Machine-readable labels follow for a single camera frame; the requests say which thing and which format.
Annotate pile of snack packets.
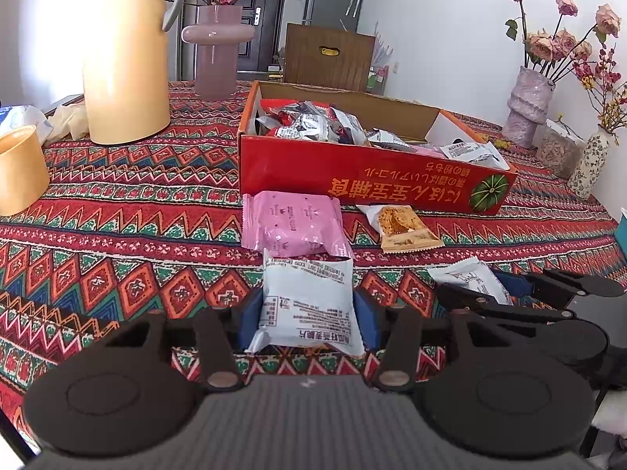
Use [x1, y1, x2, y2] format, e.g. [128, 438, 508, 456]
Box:
[255, 99, 510, 167]

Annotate red cardboard box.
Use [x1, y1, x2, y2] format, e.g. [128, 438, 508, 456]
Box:
[237, 80, 520, 216]

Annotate patterned red tablecloth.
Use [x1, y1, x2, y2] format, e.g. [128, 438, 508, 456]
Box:
[0, 78, 627, 451]

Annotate glass storage jar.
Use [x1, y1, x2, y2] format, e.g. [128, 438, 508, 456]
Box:
[536, 120, 586, 179]

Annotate white snack packet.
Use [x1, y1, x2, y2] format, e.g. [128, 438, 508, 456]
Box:
[428, 257, 513, 304]
[245, 249, 367, 358]

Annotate small floral vase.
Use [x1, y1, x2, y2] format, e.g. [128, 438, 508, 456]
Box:
[567, 130, 611, 201]

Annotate dried pink roses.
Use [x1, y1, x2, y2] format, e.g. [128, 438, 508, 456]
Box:
[500, 0, 622, 81]

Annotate red yellow flower twigs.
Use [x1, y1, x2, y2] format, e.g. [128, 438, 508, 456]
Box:
[571, 42, 627, 145]

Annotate pink glass vase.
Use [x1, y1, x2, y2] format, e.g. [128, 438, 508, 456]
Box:
[181, 5, 256, 101]

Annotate yellow thermos jug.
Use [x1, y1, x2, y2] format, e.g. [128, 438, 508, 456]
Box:
[81, 0, 189, 146]

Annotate orange cracker snack packet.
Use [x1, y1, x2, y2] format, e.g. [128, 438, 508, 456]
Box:
[357, 204, 446, 254]

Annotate white blue plastic bag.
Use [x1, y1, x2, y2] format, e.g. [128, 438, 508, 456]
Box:
[0, 105, 54, 145]

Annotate yellow ceramic mug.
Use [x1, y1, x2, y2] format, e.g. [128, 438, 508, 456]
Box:
[0, 125, 51, 216]

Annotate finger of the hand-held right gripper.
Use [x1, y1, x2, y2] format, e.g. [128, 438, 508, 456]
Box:
[437, 284, 576, 324]
[495, 269, 627, 299]

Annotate teal box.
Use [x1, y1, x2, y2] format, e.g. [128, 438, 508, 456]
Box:
[614, 208, 627, 260]

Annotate person's right forearm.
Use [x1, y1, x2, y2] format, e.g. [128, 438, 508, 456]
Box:
[590, 392, 627, 434]

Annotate pink snack packet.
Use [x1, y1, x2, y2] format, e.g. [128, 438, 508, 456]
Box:
[241, 191, 354, 259]

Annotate pink textured vase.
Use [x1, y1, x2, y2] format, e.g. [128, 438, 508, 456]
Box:
[501, 65, 556, 149]

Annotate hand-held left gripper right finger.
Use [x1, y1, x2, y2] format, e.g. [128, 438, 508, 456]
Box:
[353, 290, 510, 392]

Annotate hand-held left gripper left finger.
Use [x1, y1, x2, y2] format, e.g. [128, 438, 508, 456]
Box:
[100, 290, 265, 392]

